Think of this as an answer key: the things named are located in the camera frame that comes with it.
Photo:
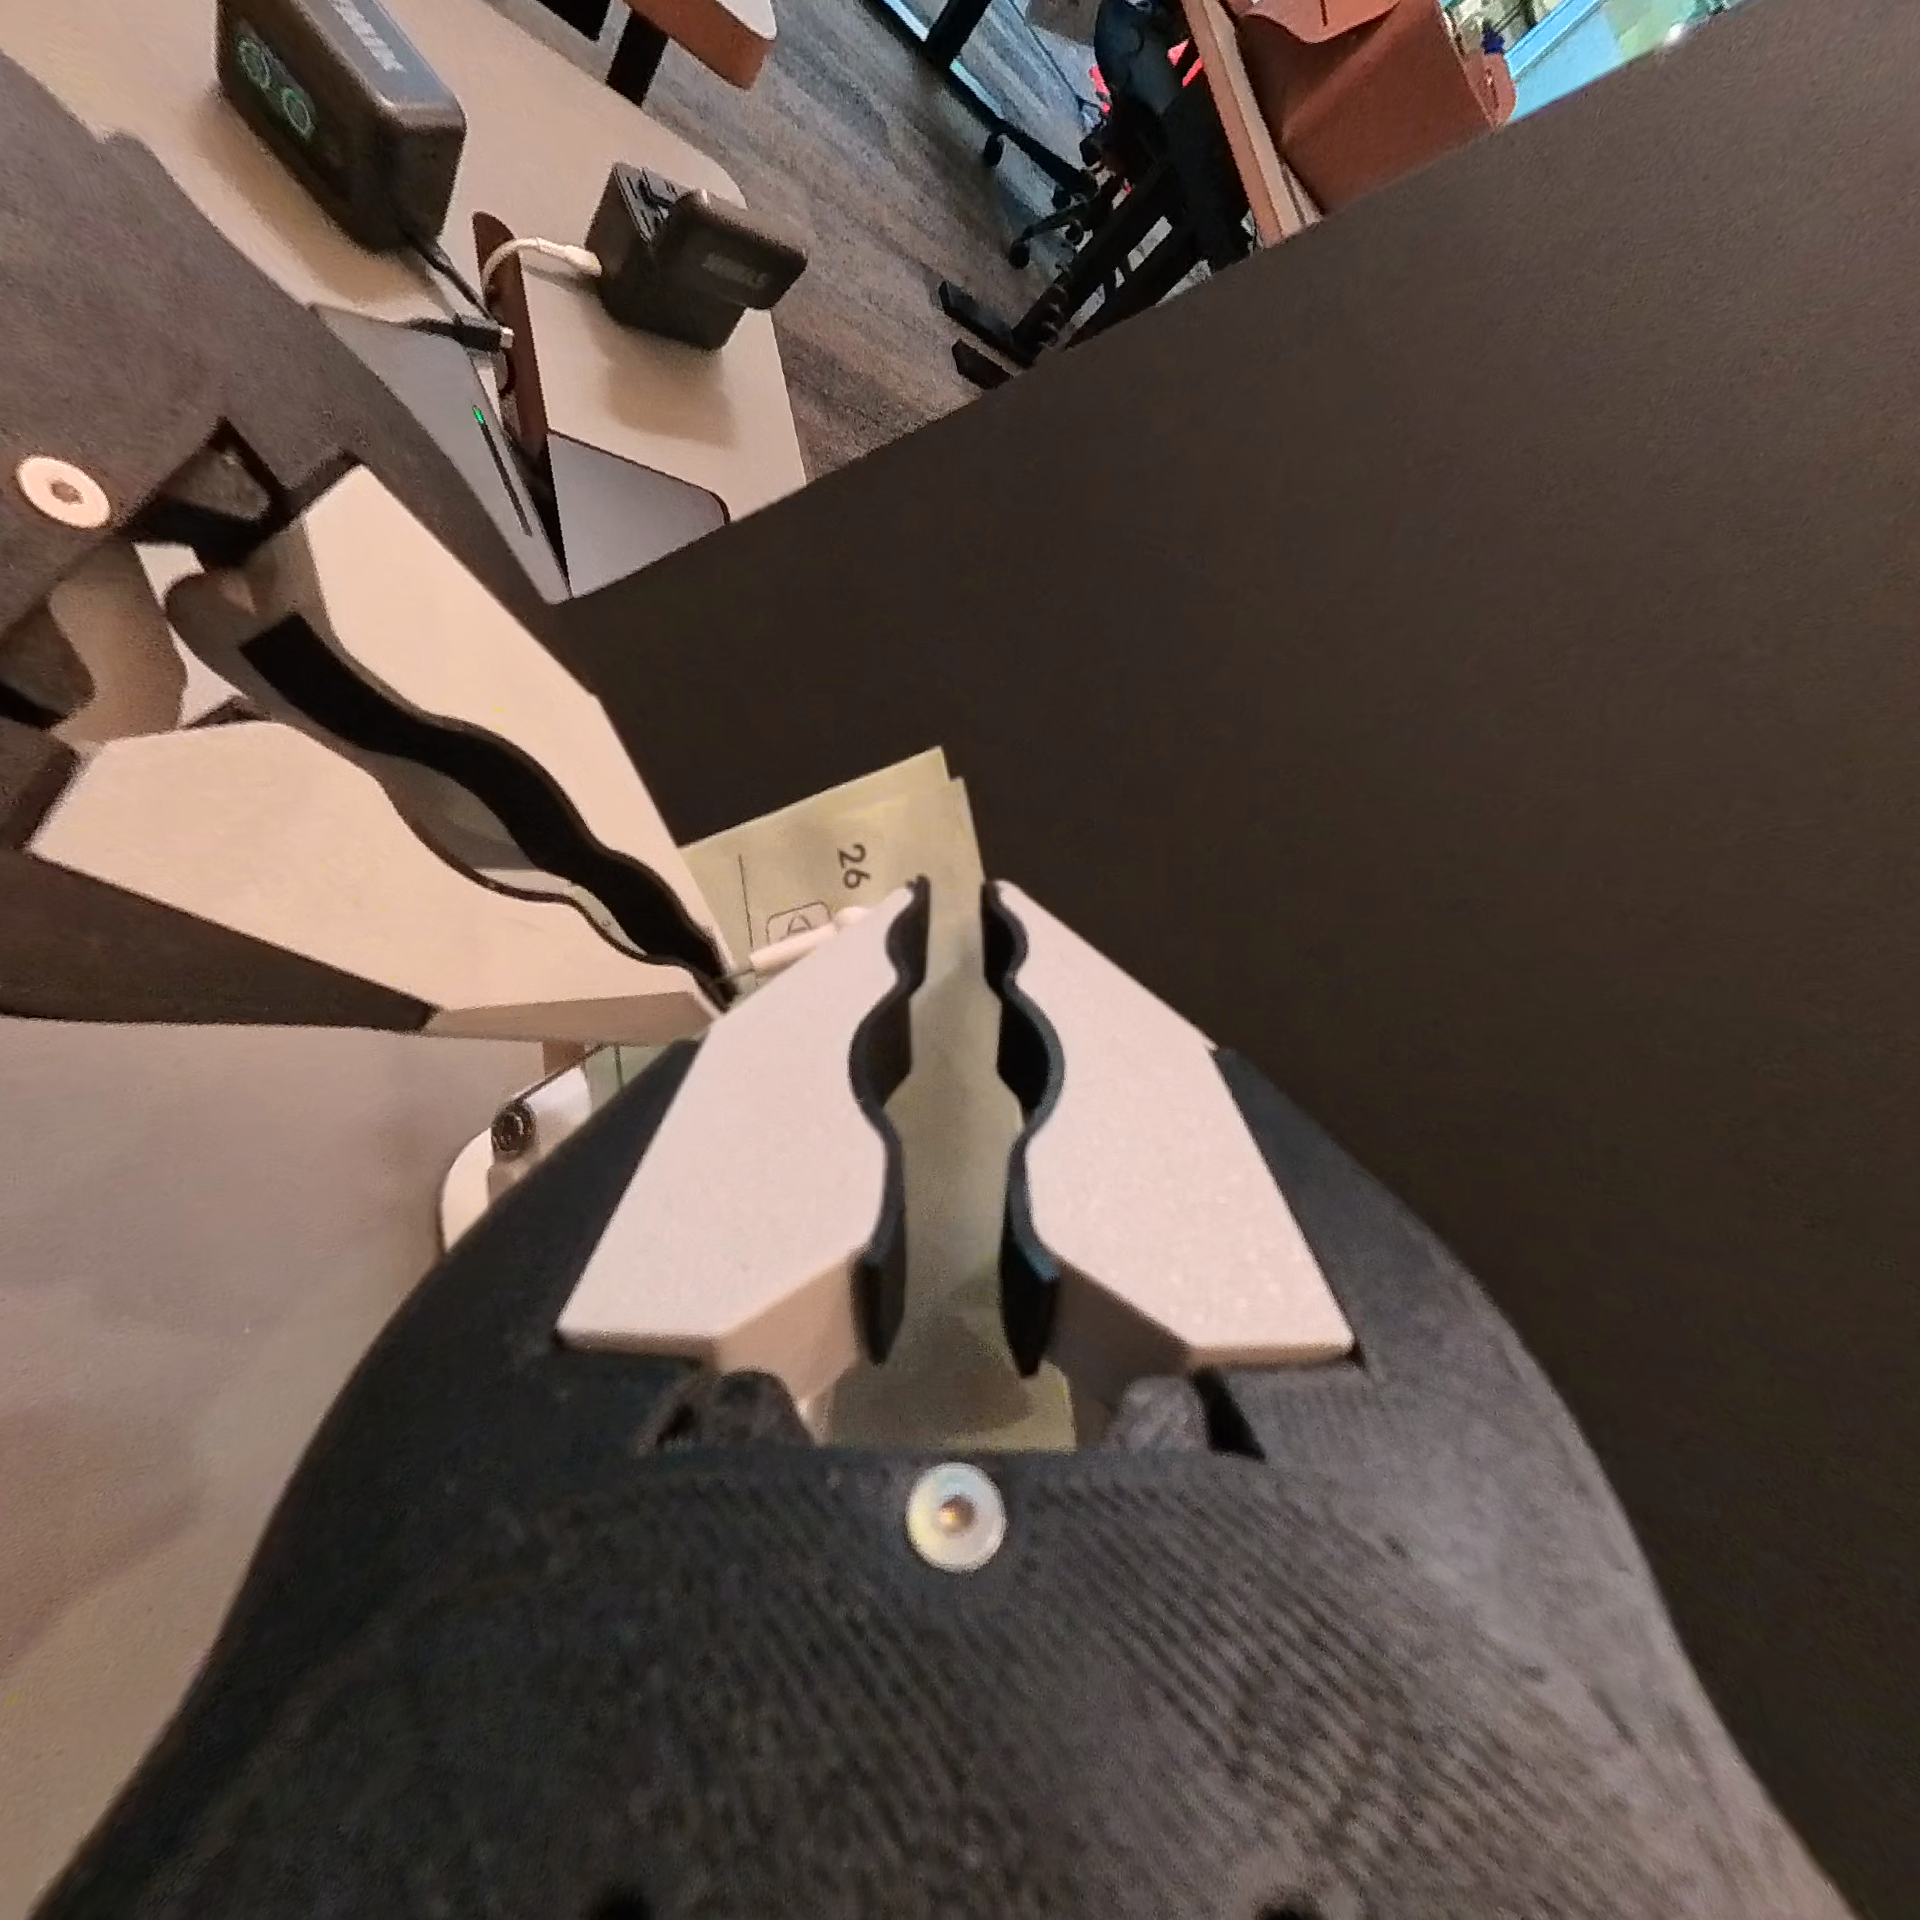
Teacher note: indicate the instruction booklet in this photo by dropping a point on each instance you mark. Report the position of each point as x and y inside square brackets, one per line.
[884, 810]

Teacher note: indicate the black backdrop board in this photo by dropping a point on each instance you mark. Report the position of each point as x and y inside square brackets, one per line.
[1350, 750]

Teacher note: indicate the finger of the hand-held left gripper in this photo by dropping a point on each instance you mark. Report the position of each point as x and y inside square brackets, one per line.
[269, 854]
[481, 644]

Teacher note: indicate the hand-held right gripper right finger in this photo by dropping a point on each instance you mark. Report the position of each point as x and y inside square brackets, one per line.
[1187, 1196]

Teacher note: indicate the silver flat device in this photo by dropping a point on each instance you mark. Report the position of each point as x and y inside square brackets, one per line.
[628, 518]

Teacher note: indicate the black power adapter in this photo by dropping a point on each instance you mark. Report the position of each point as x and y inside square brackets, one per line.
[688, 254]

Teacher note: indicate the white page holder pin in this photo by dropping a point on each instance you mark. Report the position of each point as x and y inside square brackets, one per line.
[802, 940]

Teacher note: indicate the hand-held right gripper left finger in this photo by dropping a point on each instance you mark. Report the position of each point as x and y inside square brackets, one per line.
[735, 1196]

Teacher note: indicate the white book stand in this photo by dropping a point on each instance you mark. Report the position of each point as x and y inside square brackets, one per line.
[481, 1187]

